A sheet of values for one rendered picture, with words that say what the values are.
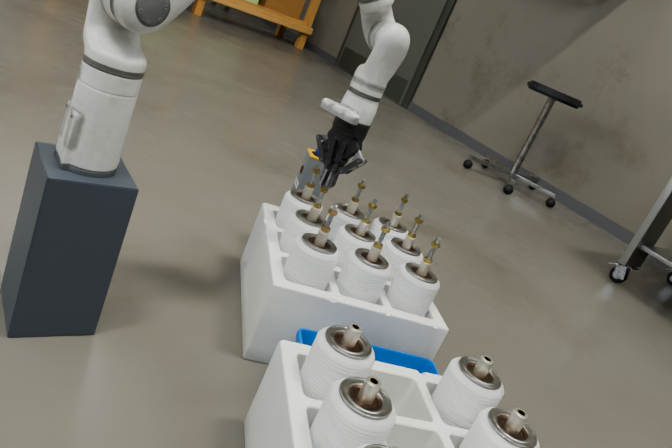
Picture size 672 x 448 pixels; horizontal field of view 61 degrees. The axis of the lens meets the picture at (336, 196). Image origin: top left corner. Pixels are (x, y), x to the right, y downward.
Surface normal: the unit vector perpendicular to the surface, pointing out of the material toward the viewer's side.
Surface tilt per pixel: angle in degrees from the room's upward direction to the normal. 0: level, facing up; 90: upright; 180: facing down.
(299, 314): 90
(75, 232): 90
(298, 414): 0
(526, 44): 90
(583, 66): 90
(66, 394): 0
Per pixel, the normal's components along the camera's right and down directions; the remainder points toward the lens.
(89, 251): 0.50, 0.47
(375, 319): 0.17, 0.39
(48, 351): 0.37, -0.87
